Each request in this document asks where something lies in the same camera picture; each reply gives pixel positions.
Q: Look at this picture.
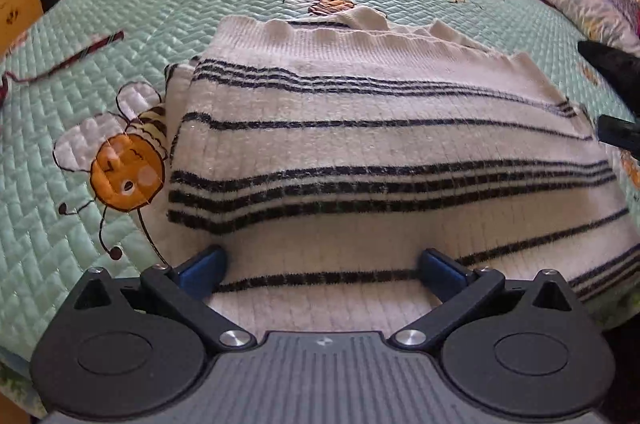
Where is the green quilted bee bedspread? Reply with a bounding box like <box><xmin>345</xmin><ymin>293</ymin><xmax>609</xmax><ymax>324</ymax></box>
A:
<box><xmin>0</xmin><ymin>0</ymin><xmax>640</xmax><ymax>355</ymax></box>

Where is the floral bed sheet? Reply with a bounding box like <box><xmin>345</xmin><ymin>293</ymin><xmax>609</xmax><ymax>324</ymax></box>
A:
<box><xmin>0</xmin><ymin>348</ymin><xmax>47</xmax><ymax>421</ymax></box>

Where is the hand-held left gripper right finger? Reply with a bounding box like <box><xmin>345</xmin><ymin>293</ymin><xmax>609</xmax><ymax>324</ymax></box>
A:
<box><xmin>390</xmin><ymin>248</ymin><xmax>586</xmax><ymax>351</ymax></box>

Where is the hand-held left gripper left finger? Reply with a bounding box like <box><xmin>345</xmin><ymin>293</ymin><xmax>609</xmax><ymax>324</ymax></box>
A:
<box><xmin>62</xmin><ymin>245</ymin><xmax>257</xmax><ymax>351</ymax></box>

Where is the white black-striped sweater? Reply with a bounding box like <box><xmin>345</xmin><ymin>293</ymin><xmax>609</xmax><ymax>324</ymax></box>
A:
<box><xmin>165</xmin><ymin>6</ymin><xmax>640</xmax><ymax>335</ymax></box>

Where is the red plaid garment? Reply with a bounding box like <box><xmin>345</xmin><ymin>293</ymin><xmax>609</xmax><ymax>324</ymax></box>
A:
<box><xmin>0</xmin><ymin>30</ymin><xmax>126</xmax><ymax>106</ymax></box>

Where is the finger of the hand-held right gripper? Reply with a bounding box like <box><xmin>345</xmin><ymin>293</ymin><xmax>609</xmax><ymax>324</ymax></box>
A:
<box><xmin>595</xmin><ymin>114</ymin><xmax>640</xmax><ymax>152</ymax></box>
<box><xmin>577</xmin><ymin>39</ymin><xmax>640</xmax><ymax>115</ymax></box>

